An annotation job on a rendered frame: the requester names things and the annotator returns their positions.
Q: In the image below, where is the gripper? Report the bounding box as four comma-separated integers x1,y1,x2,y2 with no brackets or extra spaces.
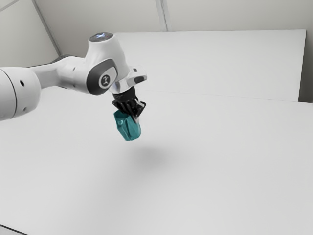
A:
111,88,147,124

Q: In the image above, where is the teal faceted mug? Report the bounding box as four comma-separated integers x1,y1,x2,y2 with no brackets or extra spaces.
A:
113,110,142,142

